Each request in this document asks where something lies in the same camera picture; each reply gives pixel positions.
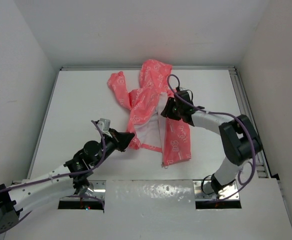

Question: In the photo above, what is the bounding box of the purple cable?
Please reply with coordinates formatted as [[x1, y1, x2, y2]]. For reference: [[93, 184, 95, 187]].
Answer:
[[167, 74, 257, 201], [0, 119, 109, 237]]

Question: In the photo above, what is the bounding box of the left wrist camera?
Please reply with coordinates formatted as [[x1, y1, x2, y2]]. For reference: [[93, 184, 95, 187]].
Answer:
[[97, 118, 111, 133]]

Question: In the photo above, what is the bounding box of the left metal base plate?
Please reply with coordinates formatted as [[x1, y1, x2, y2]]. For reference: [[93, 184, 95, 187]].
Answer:
[[60, 180, 106, 201]]

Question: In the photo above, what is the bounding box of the pink patterned jacket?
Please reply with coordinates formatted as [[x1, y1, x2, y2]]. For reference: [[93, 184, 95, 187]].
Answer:
[[107, 59, 192, 167]]

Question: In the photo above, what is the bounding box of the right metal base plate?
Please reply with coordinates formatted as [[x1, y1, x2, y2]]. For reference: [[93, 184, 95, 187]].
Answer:
[[193, 179, 240, 202]]

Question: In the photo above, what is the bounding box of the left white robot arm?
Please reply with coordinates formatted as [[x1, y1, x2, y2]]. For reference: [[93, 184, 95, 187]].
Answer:
[[0, 128, 135, 234]]

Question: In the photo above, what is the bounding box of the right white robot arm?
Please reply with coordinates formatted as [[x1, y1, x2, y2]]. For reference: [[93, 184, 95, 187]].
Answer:
[[161, 88, 263, 195]]

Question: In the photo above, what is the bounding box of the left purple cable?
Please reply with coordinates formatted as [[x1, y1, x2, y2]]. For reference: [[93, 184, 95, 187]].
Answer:
[[0, 119, 109, 237]]

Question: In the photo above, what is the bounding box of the metal base plate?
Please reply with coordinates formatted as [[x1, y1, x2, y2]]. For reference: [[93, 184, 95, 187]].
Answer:
[[60, 180, 106, 201], [193, 179, 240, 202]]

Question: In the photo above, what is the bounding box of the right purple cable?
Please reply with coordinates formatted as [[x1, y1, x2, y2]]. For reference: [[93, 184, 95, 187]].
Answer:
[[167, 74, 257, 201]]

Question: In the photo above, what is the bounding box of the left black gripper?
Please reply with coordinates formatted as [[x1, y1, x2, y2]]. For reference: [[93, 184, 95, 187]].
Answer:
[[93, 126, 134, 167]]

